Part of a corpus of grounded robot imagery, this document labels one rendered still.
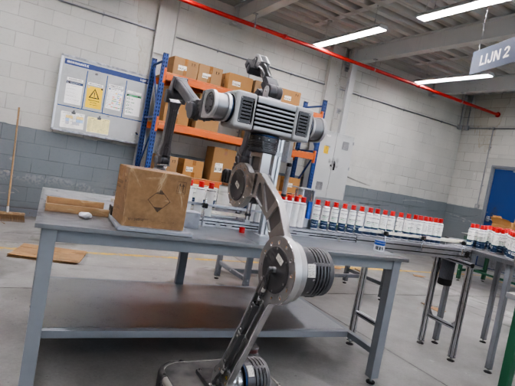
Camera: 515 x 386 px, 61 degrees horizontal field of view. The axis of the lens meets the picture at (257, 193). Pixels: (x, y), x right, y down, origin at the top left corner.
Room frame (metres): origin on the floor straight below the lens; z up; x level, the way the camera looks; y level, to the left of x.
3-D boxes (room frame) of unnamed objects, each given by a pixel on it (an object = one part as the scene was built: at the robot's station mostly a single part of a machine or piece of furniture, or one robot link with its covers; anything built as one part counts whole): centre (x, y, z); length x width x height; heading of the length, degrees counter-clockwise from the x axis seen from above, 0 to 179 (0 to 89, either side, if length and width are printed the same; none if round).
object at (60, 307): (2.87, 0.23, 0.40); 2.04 x 1.25 x 0.81; 115
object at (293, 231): (2.75, 0.03, 0.85); 1.65 x 0.11 x 0.05; 115
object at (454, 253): (3.35, -1.24, 0.47); 1.17 x 0.38 x 0.94; 115
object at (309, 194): (3.01, -0.31, 1.01); 0.14 x 0.13 x 0.26; 115
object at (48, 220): (2.87, 0.23, 0.82); 2.10 x 1.31 x 0.02; 115
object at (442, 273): (3.69, -1.67, 0.71); 0.15 x 0.12 x 0.34; 25
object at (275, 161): (2.63, -0.07, 1.16); 0.04 x 0.04 x 0.67; 25
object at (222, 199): (2.97, 0.22, 1.03); 0.09 x 0.09 x 0.30
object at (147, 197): (2.18, 0.52, 0.99); 0.30 x 0.24 x 0.27; 119
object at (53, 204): (2.32, 0.93, 0.85); 0.30 x 0.26 x 0.04; 115
